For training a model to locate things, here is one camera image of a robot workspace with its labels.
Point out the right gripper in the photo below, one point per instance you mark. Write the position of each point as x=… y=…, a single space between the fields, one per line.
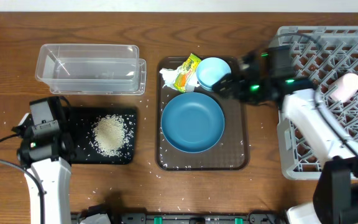
x=235 y=81

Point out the light blue bowl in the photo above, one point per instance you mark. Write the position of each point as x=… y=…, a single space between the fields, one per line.
x=210 y=71

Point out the yellow green snack wrapper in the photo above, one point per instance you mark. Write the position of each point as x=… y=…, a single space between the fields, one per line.
x=186 y=79

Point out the pink cup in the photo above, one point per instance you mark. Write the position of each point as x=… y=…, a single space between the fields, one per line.
x=345 y=87

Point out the dark blue plate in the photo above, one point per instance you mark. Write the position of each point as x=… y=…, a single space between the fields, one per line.
x=193 y=122

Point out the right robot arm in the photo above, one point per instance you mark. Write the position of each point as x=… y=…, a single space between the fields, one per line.
x=335 y=199

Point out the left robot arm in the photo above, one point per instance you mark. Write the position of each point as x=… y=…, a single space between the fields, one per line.
x=46 y=159

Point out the grey dishwasher rack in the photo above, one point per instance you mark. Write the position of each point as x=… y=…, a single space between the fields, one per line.
x=328 y=57

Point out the black plastic tray bin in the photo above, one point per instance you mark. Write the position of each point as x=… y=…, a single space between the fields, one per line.
x=81 y=120

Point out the white rice pile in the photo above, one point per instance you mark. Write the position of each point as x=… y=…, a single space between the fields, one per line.
x=112 y=135

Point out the clear plastic bin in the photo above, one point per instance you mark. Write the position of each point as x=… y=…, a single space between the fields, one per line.
x=92 y=69

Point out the brown serving tray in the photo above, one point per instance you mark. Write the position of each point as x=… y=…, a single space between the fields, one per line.
x=230 y=153

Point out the crumpled white tissue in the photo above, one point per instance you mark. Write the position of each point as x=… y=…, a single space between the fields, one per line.
x=169 y=76

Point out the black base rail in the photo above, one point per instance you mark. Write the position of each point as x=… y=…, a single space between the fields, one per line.
x=142 y=218

